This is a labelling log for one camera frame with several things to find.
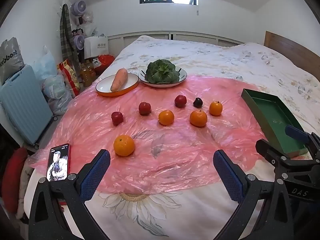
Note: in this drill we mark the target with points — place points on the wooden headboard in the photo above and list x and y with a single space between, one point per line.
295 46

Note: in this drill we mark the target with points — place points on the green rectangular tray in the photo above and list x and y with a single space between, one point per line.
270 110

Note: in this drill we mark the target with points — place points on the black rimmed white plate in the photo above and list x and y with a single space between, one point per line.
182 76

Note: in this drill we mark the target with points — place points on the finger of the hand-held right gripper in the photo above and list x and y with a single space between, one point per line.
268 152
296 132

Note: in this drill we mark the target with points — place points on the beige garment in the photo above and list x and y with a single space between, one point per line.
25 187

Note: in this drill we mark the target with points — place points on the orange carrot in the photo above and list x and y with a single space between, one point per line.
119 80

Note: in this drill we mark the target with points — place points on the large orange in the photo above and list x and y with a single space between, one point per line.
124 145

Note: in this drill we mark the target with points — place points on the dark purple plum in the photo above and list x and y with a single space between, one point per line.
197 102

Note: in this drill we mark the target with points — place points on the red apple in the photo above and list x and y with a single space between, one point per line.
117 118
180 101
144 108

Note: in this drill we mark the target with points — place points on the yellow oil bottle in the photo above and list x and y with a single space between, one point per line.
86 77
91 67

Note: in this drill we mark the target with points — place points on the purple fan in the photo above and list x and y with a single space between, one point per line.
79 41
78 7

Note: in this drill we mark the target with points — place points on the grey printed plastic bag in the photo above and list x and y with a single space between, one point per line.
10 57

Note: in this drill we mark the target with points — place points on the bluish white plastic bag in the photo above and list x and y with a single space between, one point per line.
56 95

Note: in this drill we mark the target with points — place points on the orange rimmed white plate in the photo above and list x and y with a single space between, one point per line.
103 87

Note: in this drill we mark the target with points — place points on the small orange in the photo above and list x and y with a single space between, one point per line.
166 117
198 118
215 108

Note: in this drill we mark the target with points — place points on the red cloth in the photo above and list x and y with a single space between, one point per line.
13 175

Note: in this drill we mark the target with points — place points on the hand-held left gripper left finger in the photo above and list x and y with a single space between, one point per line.
96 175

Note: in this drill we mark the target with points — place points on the green leafy vegetable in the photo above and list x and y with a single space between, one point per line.
162 71

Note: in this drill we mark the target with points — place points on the clear hanging plastic bags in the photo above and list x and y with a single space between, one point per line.
88 23

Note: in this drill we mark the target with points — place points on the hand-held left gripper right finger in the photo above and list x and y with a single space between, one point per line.
228 177

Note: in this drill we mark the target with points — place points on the red smartphone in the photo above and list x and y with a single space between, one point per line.
58 162

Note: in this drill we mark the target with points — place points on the white paper bag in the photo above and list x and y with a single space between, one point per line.
96 46

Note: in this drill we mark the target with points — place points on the light blue plastic bag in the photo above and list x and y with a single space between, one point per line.
46 63

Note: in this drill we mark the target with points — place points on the pink plastic sheet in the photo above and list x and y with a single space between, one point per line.
175 155

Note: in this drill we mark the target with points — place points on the orange red rice sack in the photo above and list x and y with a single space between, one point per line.
70 77

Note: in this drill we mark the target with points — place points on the plaid coat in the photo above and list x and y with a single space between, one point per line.
66 35

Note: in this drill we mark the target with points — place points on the light blue suitcase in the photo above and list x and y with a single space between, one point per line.
22 105

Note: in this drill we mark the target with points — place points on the red plastic bag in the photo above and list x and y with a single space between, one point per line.
105 62

